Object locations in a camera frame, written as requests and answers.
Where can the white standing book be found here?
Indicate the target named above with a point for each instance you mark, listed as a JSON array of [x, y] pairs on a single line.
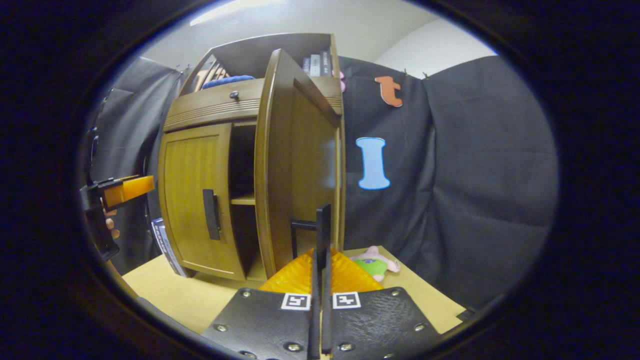
[[167, 247]]

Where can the wooden double-door shoe cabinet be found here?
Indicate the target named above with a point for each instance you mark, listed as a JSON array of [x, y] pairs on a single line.
[[245, 55]]

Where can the black backdrop cloth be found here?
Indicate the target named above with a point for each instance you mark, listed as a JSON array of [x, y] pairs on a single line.
[[475, 175]]

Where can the grey shelf book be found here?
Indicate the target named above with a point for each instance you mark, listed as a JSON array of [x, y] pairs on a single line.
[[315, 65]]

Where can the dark blue shelf book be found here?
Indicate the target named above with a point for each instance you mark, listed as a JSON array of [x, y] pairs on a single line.
[[306, 66]]

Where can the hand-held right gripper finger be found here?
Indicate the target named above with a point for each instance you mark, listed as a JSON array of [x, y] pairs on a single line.
[[315, 320], [326, 320]]

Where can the blue folded cloth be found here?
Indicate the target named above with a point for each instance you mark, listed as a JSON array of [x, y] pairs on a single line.
[[227, 81]]

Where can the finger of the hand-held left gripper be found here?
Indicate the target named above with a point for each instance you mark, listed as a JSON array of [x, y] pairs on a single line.
[[132, 189]]

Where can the pink and green plush toy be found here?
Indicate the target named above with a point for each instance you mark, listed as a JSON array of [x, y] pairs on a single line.
[[372, 265]]

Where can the black shelf book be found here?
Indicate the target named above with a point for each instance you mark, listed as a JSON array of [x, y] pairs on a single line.
[[325, 63]]

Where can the wooden drawer with black knob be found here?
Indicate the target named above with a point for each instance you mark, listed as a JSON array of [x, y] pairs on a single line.
[[210, 105]]

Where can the wooden shoe cabinet door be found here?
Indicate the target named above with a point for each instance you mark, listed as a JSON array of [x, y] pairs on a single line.
[[190, 190], [280, 150]]

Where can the row of leaning pale books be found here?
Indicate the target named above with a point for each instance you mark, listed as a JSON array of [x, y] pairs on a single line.
[[210, 77]]

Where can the wooden inner shelf board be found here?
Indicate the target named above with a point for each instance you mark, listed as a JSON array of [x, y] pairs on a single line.
[[244, 200]]

